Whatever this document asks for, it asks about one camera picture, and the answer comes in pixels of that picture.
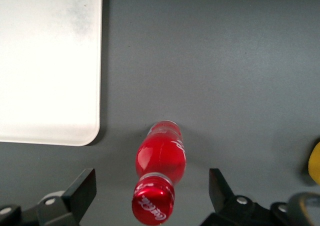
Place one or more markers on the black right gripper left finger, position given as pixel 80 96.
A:
pixel 75 198

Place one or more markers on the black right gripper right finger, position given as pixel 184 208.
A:
pixel 232 211

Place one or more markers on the red coke bottle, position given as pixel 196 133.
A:
pixel 161 161

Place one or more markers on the cream plastic tray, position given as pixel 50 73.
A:
pixel 47 66

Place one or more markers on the yellow toy lemon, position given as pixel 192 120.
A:
pixel 315 163

